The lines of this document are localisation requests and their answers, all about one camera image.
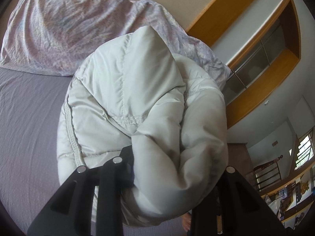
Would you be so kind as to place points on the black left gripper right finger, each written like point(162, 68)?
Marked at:
point(233, 207)

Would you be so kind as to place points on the lilac bed sheet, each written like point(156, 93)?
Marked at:
point(30, 109)

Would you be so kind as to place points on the pink floral pillow left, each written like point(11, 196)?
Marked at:
point(53, 37)

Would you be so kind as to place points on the wooden framed glass cabinet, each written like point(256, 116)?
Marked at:
point(259, 40)

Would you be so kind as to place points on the person's right hand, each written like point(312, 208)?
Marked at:
point(186, 221)

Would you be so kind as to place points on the cream puffer jacket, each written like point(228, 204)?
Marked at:
point(132, 91)

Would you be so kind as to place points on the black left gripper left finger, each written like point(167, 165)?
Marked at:
point(69, 211)

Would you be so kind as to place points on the cluttered wooden shelf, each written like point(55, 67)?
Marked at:
point(291, 199)

